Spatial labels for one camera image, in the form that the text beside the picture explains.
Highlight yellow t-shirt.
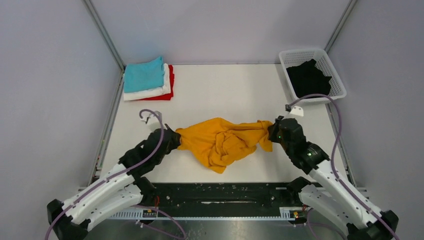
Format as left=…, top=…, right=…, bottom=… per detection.
left=176, top=117, right=273, bottom=174

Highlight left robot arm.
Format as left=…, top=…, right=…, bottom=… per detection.
left=46, top=127, right=181, bottom=240

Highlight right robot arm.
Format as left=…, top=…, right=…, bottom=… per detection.
left=268, top=116, right=399, bottom=240

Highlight folded red t-shirt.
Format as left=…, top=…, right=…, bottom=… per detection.
left=140, top=65, right=175, bottom=101

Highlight folded white t-shirt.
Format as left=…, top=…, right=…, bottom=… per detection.
left=123, top=63, right=172, bottom=101

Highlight black t-shirt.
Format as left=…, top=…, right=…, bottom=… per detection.
left=286, top=59, right=332, bottom=98

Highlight folded teal t-shirt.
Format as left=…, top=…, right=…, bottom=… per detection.
left=123, top=56, right=165, bottom=93

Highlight white plastic basket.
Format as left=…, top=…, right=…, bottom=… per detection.
left=278, top=48, right=347, bottom=101

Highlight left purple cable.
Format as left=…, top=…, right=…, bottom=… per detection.
left=44, top=108, right=166, bottom=240

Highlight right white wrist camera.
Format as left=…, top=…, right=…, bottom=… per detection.
left=288, top=106, right=304, bottom=118

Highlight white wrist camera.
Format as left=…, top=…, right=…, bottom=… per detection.
left=139, top=110, right=162, bottom=131
left=288, top=106, right=304, bottom=118

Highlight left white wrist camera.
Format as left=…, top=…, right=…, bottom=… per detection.
left=139, top=110, right=162, bottom=131

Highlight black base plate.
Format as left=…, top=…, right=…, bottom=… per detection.
left=140, top=182, right=303, bottom=219

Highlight white slotted cable duct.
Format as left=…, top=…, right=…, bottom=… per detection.
left=107, top=207, right=301, bottom=221

